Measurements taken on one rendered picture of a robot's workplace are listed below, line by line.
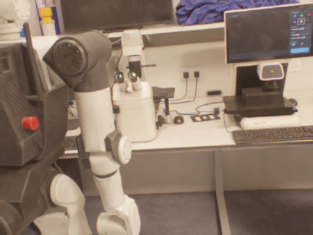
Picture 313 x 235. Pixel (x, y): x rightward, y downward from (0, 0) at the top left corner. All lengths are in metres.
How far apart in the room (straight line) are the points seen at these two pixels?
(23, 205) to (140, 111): 0.95
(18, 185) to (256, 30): 1.43
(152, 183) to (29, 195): 1.92
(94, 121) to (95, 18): 1.56
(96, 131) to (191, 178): 1.94
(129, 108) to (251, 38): 0.74
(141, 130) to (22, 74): 1.01
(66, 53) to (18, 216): 0.42
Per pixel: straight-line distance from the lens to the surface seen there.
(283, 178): 2.88
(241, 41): 1.99
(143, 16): 2.36
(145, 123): 1.81
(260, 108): 1.93
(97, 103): 0.90
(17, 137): 0.89
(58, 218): 1.21
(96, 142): 0.94
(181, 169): 2.77
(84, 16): 2.44
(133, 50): 1.94
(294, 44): 2.05
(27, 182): 0.99
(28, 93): 0.93
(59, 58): 0.86
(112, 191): 1.03
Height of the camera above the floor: 1.44
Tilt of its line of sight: 18 degrees down
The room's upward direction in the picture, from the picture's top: 6 degrees counter-clockwise
